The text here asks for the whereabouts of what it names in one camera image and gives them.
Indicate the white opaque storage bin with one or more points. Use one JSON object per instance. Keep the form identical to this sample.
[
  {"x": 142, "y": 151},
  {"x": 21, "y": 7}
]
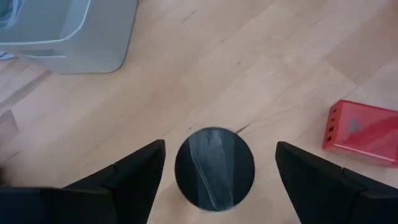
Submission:
[{"x": 77, "y": 34}]

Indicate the red wall charger block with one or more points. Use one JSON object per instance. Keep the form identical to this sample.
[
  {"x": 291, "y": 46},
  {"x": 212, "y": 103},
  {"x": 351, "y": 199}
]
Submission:
[{"x": 363, "y": 130}]

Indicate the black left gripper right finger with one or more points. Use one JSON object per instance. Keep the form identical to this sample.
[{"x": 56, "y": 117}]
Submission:
[{"x": 335, "y": 199}]

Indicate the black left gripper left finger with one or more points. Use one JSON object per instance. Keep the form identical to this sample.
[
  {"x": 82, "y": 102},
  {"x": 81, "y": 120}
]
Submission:
[{"x": 109, "y": 199}]

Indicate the hourglass with red sand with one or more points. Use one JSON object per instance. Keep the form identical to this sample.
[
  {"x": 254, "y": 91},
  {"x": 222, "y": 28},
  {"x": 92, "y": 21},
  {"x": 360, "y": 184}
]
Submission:
[{"x": 214, "y": 169}]

